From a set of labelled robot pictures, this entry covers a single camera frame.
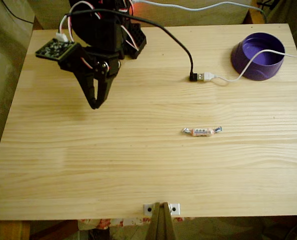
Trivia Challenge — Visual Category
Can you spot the candy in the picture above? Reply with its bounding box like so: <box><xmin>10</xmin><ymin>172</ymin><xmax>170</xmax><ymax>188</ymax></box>
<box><xmin>180</xmin><ymin>126</ymin><xmax>223</xmax><ymax>138</ymax></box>

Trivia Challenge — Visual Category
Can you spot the purple plastic bowl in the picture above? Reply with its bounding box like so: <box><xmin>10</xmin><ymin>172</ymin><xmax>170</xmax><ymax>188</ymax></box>
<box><xmin>230</xmin><ymin>31</ymin><xmax>286</xmax><ymax>82</ymax></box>

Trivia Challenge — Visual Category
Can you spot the floral cloth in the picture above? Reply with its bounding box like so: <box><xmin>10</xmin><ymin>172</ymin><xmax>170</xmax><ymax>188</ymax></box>
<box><xmin>77</xmin><ymin>216</ymin><xmax>195</xmax><ymax>240</ymax></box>

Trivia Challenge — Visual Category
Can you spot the wooden table leg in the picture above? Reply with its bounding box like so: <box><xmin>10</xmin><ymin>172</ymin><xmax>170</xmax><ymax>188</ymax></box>
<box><xmin>0</xmin><ymin>220</ymin><xmax>31</xmax><ymax>240</ymax></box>

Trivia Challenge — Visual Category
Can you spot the white servo wire with connector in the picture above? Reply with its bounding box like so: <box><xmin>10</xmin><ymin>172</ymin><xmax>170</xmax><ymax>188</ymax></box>
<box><xmin>55</xmin><ymin>0</ymin><xmax>102</xmax><ymax>43</ymax></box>

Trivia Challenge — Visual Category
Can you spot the black USB cable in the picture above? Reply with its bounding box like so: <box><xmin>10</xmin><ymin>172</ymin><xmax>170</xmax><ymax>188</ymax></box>
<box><xmin>64</xmin><ymin>8</ymin><xmax>206</xmax><ymax>83</ymax></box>

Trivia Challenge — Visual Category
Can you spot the grey-white cable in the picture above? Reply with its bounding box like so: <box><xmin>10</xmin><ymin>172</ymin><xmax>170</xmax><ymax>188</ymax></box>
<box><xmin>132</xmin><ymin>0</ymin><xmax>268</xmax><ymax>23</ymax></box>

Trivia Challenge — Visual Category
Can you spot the thin black cable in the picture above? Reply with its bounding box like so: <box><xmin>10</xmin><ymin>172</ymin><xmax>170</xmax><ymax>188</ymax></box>
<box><xmin>0</xmin><ymin>0</ymin><xmax>36</xmax><ymax>25</ymax></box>

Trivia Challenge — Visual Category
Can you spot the white USB cable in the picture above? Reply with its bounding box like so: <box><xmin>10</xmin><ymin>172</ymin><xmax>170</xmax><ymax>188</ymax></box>
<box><xmin>202</xmin><ymin>48</ymin><xmax>297</xmax><ymax>87</ymax></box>

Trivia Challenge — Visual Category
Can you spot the white metal bracket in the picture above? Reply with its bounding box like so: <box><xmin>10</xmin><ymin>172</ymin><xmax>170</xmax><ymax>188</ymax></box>
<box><xmin>142</xmin><ymin>202</ymin><xmax>181</xmax><ymax>216</ymax></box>

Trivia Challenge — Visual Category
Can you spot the wooden camera post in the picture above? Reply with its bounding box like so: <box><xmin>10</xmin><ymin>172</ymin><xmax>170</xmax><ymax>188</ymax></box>
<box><xmin>146</xmin><ymin>201</ymin><xmax>177</xmax><ymax>240</ymax></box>

